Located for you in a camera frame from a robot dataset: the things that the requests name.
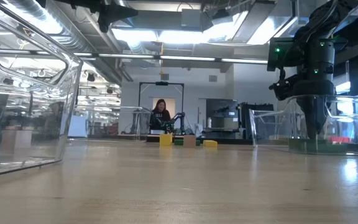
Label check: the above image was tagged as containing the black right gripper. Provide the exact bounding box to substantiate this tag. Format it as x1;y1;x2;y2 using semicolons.
293;70;337;140

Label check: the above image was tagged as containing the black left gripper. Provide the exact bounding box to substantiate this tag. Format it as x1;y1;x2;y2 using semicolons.
96;0;139;34

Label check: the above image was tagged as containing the black low platform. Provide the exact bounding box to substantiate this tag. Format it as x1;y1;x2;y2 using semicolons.
145;134;254;146

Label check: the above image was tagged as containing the white box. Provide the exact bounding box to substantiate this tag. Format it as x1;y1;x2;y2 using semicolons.
68;115;88;138

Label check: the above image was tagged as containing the black equipment cabinet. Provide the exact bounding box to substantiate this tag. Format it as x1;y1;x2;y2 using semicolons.
206;98;239;139

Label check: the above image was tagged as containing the clear plastic bin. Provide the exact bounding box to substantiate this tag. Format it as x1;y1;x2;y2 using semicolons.
0;0;85;180
249;95;358;156
73;105;154;141

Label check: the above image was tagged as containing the long ceiling light tube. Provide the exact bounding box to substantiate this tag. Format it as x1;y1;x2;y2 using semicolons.
98;53;155;60
221;57;269;65
159;55;216;62

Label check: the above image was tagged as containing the black gantry frame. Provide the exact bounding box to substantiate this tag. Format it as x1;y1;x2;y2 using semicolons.
138;82;185;138

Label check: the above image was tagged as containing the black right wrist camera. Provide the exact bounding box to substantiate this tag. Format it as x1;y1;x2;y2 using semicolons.
268;73;300;101

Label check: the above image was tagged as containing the green block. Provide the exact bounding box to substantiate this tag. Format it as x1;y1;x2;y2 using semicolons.
174;139;202;147
287;138;348;156

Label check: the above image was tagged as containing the short yellow block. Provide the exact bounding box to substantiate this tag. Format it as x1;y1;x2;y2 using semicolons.
159;134;173;147

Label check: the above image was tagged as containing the bright ceiling light panel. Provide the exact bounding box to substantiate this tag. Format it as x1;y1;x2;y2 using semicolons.
111;28;213;45

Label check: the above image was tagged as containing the red object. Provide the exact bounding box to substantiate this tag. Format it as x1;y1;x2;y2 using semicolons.
328;136;352;144

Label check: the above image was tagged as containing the person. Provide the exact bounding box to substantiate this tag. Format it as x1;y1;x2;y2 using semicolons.
149;98;173;134

